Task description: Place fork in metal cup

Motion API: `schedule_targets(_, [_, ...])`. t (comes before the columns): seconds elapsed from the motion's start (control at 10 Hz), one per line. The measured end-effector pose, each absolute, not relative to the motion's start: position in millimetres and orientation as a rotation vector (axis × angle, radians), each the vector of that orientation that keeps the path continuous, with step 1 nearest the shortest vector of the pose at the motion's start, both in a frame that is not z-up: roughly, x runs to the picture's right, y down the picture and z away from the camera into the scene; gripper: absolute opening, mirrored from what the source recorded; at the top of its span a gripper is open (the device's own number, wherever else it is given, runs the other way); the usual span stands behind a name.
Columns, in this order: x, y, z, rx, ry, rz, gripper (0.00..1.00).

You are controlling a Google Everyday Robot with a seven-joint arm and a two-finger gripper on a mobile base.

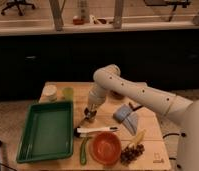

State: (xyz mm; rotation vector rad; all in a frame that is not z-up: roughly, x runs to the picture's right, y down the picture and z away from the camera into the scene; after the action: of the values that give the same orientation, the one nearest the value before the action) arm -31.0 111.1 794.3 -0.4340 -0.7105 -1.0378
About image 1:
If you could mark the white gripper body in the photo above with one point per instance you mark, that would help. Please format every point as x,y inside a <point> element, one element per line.
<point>96,97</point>

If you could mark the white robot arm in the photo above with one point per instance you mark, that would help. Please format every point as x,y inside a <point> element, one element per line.
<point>180,110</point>

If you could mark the small metal cup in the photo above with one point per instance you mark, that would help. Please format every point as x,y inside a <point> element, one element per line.
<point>90,115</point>

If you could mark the green plastic cup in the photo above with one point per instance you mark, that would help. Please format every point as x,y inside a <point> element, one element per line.
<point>67,93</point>

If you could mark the white ceramic cup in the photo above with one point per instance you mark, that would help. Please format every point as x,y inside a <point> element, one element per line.
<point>50,92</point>

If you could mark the blue folded cloth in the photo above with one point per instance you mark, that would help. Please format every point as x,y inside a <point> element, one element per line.
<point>127,117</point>

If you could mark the orange plastic bowl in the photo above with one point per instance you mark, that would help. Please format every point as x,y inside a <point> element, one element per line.
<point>105,148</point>

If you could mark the green plastic utensil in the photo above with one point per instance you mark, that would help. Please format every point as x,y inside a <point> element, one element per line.
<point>83,159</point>

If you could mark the yellow banana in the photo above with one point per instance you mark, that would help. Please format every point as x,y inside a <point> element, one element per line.
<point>137,139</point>

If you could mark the green plastic tray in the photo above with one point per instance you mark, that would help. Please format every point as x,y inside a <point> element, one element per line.
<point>47,133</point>

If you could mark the bunch of dark grapes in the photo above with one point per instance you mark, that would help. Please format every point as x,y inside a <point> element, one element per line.
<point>130,154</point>

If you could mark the red object on shelf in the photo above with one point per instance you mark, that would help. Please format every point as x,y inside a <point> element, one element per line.
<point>77,21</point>

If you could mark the black office chair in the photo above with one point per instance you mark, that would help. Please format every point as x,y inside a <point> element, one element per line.
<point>17,3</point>

